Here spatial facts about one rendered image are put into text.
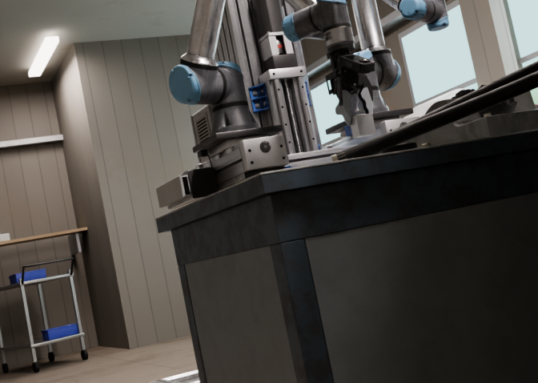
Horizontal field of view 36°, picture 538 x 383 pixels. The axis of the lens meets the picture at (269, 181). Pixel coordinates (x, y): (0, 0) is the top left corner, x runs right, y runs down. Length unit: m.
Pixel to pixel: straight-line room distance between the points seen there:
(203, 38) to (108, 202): 5.91
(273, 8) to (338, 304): 1.51
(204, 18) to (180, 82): 0.20
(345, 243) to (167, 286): 6.88
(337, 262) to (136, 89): 7.17
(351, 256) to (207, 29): 1.12
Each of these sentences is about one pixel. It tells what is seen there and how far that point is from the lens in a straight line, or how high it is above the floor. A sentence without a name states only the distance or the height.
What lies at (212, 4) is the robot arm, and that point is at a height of 1.40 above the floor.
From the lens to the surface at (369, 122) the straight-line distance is 2.11.
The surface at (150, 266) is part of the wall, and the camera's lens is 8.32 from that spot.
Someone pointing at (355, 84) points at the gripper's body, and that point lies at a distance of 2.14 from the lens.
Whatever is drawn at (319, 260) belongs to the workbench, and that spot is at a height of 0.63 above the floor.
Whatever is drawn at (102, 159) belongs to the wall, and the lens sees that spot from 8.33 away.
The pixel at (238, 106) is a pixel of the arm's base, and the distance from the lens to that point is 2.55.
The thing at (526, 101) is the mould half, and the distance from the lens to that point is 2.14.
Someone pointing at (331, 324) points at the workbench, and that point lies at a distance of 1.50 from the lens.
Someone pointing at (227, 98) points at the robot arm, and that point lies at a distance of 2.55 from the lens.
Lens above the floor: 0.66
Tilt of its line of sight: 5 degrees up
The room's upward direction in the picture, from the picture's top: 11 degrees counter-clockwise
